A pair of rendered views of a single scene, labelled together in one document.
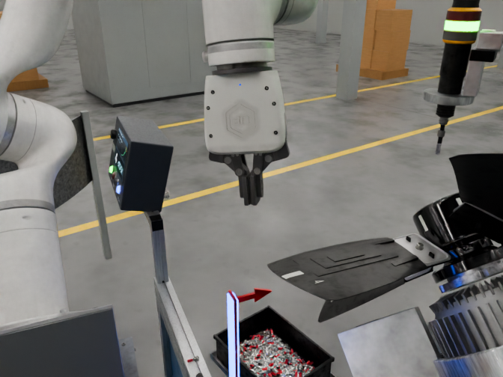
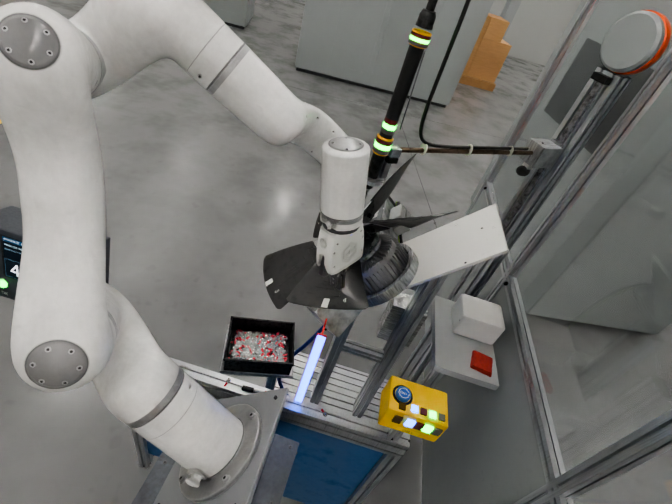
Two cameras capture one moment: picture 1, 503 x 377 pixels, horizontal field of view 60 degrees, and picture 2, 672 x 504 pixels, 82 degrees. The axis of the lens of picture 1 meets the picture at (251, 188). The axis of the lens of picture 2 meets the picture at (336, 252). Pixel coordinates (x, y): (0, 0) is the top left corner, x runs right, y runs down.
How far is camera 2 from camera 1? 0.75 m
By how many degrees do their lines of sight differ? 57
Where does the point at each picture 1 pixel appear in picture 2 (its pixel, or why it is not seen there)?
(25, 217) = (187, 386)
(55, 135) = (125, 307)
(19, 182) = (164, 366)
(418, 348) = not seen: hidden behind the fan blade
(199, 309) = not seen: hidden behind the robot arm
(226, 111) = (343, 251)
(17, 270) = (215, 420)
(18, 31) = (89, 236)
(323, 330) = (159, 295)
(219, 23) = (353, 210)
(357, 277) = (352, 286)
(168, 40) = not seen: outside the picture
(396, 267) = (354, 269)
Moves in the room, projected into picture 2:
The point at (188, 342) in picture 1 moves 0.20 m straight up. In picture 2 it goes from (206, 376) to (208, 336)
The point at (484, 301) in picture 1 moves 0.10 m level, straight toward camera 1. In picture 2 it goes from (382, 264) to (396, 287)
